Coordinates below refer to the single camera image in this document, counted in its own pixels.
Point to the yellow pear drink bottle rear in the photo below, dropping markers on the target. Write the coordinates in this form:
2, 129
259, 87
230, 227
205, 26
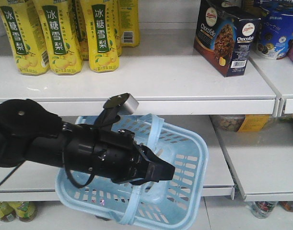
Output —
129, 22

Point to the clear nut jar yellow label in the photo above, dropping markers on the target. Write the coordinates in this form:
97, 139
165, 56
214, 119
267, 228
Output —
242, 123

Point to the dark chocolate cookie box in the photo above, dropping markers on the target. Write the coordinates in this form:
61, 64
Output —
224, 35

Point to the white supermarket shelf unit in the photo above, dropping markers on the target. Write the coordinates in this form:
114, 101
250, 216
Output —
169, 78

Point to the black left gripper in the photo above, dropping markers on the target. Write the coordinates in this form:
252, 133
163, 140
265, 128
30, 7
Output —
120, 158

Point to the light blue plastic basket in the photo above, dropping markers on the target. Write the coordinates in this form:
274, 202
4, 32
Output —
169, 201

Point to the yellow pear drink bottle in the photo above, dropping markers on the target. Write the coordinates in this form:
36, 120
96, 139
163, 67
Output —
100, 28
129, 22
25, 35
60, 35

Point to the blue white cookie cup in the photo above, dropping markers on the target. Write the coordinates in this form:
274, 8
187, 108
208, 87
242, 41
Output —
276, 29

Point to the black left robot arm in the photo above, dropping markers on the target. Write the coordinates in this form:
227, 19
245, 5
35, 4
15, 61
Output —
28, 132

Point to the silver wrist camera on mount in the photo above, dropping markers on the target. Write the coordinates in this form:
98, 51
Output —
123, 104

